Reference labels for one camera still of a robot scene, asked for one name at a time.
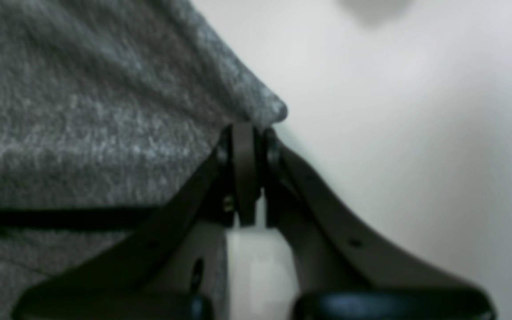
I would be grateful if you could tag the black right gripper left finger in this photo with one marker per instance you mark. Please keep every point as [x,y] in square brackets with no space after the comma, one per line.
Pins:
[172,266]

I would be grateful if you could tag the grey t-shirt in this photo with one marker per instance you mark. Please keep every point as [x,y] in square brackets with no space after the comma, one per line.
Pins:
[106,104]

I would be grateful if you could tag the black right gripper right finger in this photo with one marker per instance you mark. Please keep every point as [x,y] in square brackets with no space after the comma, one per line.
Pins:
[345,269]

